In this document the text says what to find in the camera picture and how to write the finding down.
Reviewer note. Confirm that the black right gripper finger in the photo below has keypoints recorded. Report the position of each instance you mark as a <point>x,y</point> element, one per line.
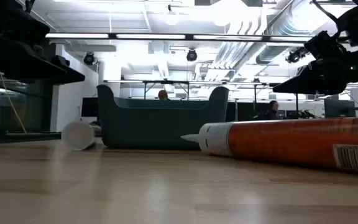
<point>303,82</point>

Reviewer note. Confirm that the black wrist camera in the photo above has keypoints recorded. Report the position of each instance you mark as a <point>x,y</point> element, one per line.
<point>325,45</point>
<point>36,32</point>

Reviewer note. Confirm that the person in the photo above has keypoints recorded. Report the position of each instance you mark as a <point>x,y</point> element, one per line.
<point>272,109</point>
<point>163,95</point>

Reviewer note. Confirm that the teal plastic bin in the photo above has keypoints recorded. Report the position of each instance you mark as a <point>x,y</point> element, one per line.
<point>154,127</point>

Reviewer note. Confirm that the LED light bar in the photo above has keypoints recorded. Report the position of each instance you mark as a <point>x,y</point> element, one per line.
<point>151,36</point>

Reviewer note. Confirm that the silver ventilation duct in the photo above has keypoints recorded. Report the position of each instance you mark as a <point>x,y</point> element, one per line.
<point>291,21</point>

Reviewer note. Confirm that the black background desk frame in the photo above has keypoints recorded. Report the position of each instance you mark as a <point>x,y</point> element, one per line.
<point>275,84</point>
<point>166,82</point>

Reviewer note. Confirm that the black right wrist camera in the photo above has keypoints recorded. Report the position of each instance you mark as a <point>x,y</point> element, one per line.
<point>325,45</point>

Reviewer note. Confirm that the black computer monitor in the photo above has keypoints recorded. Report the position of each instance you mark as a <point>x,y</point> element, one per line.
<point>89,107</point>
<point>339,109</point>

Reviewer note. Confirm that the black ceiling track lamp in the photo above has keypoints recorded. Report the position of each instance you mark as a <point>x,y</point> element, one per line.
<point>294,56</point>

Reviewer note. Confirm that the orange white Gorilla sealant tube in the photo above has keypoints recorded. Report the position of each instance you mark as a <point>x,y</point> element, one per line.
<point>78,136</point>
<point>291,140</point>

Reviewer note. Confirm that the black desk equipment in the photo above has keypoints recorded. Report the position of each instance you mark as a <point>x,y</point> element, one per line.
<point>304,114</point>

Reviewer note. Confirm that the black aluminium rig frame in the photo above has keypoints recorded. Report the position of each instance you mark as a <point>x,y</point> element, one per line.
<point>26,137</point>

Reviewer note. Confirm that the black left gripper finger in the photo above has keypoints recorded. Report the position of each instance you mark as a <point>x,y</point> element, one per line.
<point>64,74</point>

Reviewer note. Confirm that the white globe pendant lamp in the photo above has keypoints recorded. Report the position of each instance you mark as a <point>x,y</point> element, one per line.
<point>171,17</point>

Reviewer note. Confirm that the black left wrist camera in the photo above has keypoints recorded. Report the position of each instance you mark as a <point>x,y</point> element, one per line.
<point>36,32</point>

